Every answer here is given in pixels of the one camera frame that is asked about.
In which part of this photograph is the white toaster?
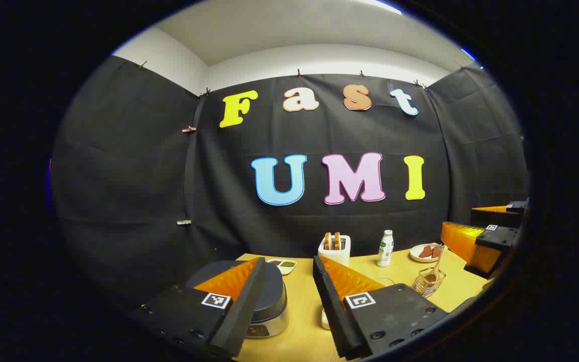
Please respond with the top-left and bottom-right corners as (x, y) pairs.
(318, 235), (351, 267)

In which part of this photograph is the metal wire chopstick holder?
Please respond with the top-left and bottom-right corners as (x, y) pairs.
(412, 268), (447, 298)

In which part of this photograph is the white divided bean dish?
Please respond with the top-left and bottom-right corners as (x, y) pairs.
(267, 258), (298, 276)

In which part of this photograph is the wooden spoon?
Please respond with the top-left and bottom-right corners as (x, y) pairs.
(423, 245), (447, 285)

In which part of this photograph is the white round plate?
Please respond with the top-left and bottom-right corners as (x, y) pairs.
(410, 243), (446, 263)

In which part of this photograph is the dark grey rice cooker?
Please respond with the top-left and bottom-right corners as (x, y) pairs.
(185, 260), (289, 338)

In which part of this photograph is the white plastic bottle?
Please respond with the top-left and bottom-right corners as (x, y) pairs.
(376, 230), (395, 267)

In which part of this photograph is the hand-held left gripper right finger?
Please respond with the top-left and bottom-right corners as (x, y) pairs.
(312, 254), (449, 360)

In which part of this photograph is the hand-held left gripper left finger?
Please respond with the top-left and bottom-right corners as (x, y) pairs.
(131, 256), (268, 360)

